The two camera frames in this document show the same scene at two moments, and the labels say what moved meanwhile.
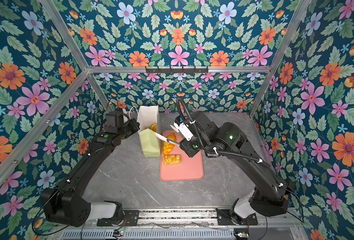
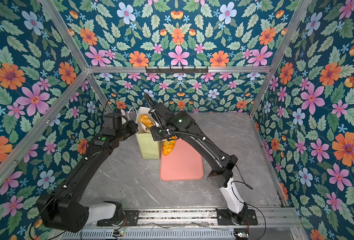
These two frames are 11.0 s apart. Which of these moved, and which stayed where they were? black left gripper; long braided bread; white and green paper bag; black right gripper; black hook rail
Moved: black right gripper
Stayed: white and green paper bag; black left gripper; black hook rail; long braided bread
